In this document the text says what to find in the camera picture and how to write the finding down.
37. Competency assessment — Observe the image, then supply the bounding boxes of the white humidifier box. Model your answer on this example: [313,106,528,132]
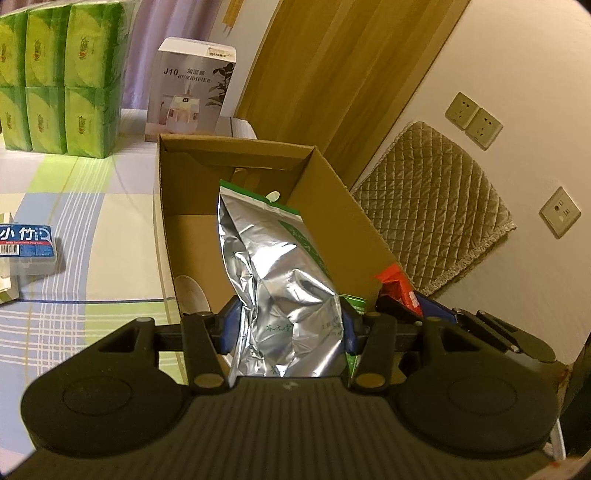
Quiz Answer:
[144,42,236,142]

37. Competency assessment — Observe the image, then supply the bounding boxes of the wooden door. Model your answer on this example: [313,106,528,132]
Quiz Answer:
[236,0,468,186]

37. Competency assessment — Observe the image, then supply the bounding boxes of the clear blue-label plastic case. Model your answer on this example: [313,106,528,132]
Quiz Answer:
[0,223,57,277]

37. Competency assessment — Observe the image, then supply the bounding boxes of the pink curtain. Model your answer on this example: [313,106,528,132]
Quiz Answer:
[121,0,221,109]

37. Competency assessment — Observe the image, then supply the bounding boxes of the single wall socket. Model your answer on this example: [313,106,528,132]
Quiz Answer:
[539,186,582,239]

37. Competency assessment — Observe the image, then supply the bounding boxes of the white plastic spoon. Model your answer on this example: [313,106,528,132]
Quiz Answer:
[173,275,211,315]

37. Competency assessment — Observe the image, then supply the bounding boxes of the silver green leaf pouch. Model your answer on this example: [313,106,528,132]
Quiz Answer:
[217,182,344,379]

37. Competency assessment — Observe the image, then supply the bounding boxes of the red candy packet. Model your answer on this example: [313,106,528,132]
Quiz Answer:
[376,264,423,316]

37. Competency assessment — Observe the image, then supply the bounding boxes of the double wall socket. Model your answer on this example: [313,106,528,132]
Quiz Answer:
[445,92,504,150]

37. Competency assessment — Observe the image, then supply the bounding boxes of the white mecobalamin tablet box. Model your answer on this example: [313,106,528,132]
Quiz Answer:
[1,212,20,304]

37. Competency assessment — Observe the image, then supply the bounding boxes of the green tissue pack bundle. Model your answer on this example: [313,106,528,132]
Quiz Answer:
[1,1,139,158]

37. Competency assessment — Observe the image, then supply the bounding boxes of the large cardboard box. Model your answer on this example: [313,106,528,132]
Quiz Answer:
[153,135,398,320]

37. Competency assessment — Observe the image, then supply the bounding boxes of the quilted chair cushion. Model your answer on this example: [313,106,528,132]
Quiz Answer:
[353,121,516,296]

